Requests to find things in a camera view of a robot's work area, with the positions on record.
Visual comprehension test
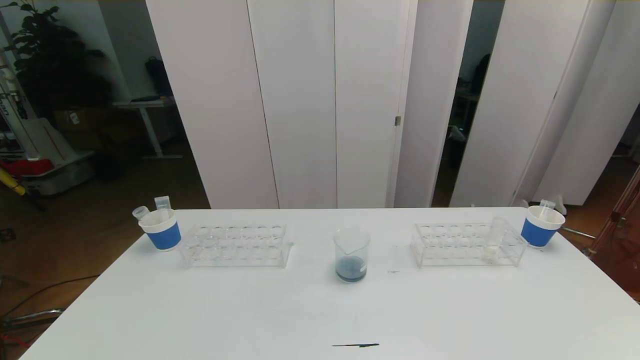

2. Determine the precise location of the clear glass beaker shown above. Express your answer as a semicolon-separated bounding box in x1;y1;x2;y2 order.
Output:
333;226;372;283

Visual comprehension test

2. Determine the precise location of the clear acrylic tube rack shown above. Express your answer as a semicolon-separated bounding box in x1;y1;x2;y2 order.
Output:
180;223;292;268
410;221;529;267

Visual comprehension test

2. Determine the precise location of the yellow pigment test tube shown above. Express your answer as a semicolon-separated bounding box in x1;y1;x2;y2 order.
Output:
483;216;509;262

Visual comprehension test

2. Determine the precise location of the white folding partition screen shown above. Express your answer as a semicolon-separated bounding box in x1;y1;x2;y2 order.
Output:
449;0;640;208
146;0;474;209

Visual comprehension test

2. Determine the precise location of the blue white paper cup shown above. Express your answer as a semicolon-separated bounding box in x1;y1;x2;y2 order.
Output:
138;209;182;252
520;205;566;248

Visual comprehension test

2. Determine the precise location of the white standing desk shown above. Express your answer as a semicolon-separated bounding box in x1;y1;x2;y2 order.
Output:
113;96;184;160

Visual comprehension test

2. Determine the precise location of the black bag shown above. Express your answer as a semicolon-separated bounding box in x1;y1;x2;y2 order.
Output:
145;56;174;99

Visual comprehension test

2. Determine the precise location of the white floor object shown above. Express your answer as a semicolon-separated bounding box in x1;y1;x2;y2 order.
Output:
520;195;568;216

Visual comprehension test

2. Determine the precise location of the brown cardboard box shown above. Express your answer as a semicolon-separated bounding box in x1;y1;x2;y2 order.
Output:
54;107;103;135

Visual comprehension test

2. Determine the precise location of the grey crate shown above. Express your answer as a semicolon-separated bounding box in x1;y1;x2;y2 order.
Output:
22;150;96;196

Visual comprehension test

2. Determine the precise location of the white board with red line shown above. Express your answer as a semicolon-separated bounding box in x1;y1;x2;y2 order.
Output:
19;117;76;168

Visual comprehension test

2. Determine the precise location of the dark green potted plant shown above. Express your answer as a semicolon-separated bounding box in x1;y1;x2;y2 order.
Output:
0;1;115;123

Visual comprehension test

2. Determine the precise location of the red box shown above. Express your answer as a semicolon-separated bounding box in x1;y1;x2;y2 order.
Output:
0;159;54;177

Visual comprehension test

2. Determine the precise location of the yellow tool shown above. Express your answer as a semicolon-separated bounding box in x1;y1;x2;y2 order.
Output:
0;166;28;197

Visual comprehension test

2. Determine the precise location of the metal floor leg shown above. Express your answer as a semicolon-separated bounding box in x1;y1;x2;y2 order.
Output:
0;308;65;332

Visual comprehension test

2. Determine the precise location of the black floor cable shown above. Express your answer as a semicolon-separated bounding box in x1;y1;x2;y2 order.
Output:
0;273;101;318

